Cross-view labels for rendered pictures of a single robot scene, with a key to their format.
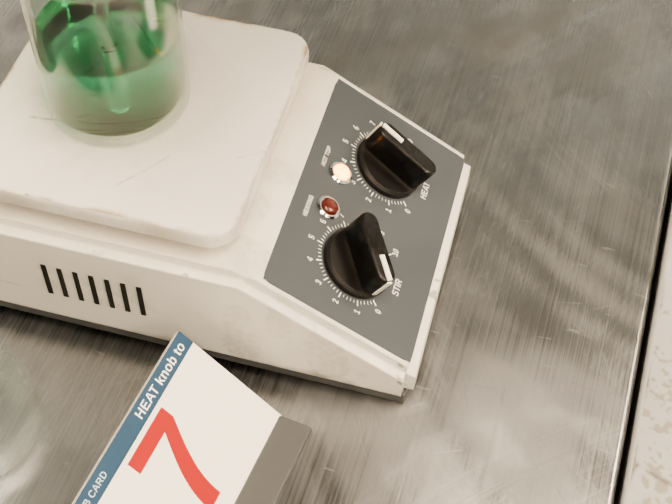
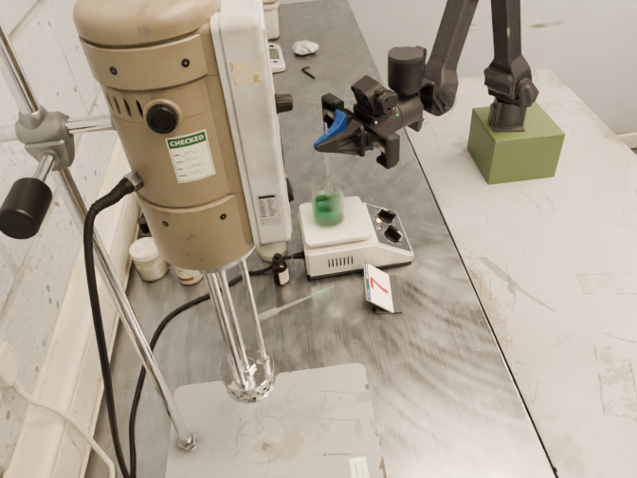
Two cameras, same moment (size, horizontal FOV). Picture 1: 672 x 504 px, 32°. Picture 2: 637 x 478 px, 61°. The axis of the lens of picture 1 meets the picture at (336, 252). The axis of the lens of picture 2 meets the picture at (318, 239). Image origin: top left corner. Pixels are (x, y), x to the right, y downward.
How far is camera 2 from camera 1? 59 cm
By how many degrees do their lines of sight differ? 16
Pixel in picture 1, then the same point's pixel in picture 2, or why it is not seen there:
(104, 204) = (342, 237)
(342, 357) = (398, 255)
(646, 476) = (466, 258)
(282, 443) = (392, 279)
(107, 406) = (351, 287)
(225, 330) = (372, 259)
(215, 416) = (378, 276)
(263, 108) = (359, 211)
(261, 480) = (393, 286)
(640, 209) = (434, 212)
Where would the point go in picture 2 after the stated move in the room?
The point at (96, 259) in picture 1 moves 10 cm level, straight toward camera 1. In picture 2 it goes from (342, 251) to (382, 281)
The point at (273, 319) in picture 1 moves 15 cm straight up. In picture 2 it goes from (383, 251) to (383, 184)
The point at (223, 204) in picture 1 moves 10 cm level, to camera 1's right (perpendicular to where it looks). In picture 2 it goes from (366, 229) to (415, 213)
